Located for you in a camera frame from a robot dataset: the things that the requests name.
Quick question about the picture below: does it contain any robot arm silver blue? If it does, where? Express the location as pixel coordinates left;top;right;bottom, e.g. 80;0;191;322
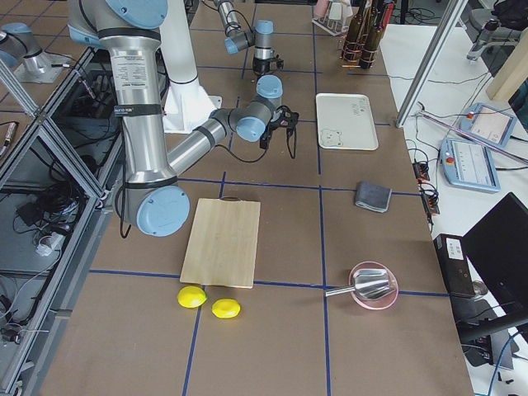
214;0;284;77
68;1;283;237

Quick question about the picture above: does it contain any pink bowl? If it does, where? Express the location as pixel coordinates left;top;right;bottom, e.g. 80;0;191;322
348;262;399;310

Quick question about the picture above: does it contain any aluminium frame post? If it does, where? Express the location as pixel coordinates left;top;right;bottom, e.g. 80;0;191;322
395;0;469;128

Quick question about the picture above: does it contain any green wine bottle front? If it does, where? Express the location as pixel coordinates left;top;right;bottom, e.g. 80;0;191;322
345;0;372;43

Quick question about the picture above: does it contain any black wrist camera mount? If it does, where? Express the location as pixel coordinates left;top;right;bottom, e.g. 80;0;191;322
270;105;299;138
271;57;284;70

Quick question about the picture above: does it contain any wooden cutting board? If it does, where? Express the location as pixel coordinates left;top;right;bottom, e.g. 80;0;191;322
180;198;261;289

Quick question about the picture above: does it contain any metal scoop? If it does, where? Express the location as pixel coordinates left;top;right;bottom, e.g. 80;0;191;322
325;268;395;301

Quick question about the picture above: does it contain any copper wire bottle rack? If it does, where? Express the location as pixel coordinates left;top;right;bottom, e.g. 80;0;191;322
341;40;378;69

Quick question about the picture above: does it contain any cream bear serving tray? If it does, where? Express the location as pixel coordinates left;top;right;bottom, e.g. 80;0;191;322
315;93;379;151

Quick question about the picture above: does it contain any grey folded cloth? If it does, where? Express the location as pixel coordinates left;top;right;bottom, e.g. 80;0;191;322
355;181;393;213

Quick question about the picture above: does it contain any yellow lemon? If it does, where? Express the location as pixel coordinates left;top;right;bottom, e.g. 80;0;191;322
177;285;207;309
211;298;241;318

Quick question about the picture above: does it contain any white wire cup rack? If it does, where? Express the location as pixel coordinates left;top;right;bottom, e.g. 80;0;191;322
312;0;353;36

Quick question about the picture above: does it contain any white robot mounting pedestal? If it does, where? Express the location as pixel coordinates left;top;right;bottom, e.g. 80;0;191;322
160;1;218;134

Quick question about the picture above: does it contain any blue teach pendant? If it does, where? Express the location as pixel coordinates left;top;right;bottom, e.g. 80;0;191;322
460;102;517;149
440;138;501;193

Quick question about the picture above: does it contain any blue teach pendant near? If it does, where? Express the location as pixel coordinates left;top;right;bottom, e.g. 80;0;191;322
440;138;501;193

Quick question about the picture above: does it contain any yellow lemon left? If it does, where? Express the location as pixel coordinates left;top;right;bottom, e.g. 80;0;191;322
177;285;207;309

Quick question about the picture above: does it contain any yellow lemon right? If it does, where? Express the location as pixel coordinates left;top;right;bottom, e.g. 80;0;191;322
211;298;241;318

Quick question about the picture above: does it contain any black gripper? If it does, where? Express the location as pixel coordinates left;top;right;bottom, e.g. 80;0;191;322
259;117;284;149
252;58;275;75

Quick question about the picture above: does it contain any green wine bottle middle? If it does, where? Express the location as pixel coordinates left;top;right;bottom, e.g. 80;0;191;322
359;1;394;69

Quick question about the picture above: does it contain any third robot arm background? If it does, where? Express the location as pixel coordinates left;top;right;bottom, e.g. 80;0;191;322
1;22;63;83

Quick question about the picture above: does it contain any blue teach pendant far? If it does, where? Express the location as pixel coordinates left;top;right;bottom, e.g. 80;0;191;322
460;102;517;149

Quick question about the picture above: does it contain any black box device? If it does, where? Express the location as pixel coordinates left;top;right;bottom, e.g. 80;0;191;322
433;233;475;299

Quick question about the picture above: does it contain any green wine bottle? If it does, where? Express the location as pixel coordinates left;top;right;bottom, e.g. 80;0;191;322
359;1;394;69
345;0;372;43

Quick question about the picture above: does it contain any black computer monitor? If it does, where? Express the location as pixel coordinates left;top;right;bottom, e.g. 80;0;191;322
459;192;527;342

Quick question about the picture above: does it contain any pink cup large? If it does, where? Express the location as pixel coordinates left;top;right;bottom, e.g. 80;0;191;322
313;0;329;18

